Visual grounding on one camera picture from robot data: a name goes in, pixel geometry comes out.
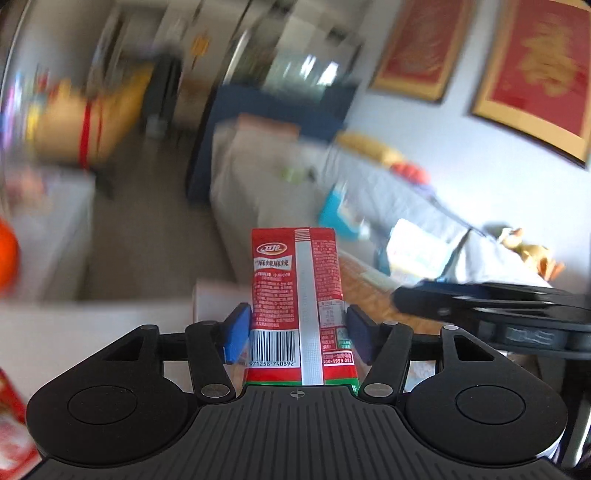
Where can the grey covered sofa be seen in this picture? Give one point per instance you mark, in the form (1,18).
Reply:
(258,175)

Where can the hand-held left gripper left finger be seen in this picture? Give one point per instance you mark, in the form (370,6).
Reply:
(238,332)

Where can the white cardboard box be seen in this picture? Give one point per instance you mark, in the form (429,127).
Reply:
(217,300)

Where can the red framed picture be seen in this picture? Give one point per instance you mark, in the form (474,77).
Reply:
(540,69)
(425,46)

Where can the glass tank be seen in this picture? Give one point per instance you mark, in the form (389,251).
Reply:
(314,71)

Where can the orange cushion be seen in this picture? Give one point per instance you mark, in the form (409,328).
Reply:
(411,173)

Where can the cyan packet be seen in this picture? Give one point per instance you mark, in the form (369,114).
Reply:
(332,214)

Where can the red snack packet with picture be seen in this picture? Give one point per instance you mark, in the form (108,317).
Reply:
(11,415)

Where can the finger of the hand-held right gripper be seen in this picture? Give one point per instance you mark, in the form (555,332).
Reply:
(434,300)

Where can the dark blue board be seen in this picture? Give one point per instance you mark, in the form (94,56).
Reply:
(231,101)

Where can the white plastic bag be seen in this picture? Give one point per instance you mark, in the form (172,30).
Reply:
(415,249)

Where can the red striped snack packet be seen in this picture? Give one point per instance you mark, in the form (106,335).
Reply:
(277,286)

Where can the brown plush toy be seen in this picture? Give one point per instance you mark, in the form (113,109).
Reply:
(531,254)

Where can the yellow cushion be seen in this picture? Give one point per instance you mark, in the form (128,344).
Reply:
(369,147)

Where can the white low cabinet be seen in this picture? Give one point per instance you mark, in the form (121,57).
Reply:
(51,230)

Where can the orange pumpkin bucket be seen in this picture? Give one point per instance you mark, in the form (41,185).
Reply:
(7,258)

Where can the yellow bag with red ribbon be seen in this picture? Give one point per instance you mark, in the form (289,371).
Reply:
(60,120)

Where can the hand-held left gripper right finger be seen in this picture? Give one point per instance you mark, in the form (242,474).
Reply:
(360,332)

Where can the dark hanging jacket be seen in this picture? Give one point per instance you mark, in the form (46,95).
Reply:
(161,97)

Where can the brown bread packet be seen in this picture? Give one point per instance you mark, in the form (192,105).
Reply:
(369,286)

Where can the peach pillow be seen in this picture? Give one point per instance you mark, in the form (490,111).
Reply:
(268,125)

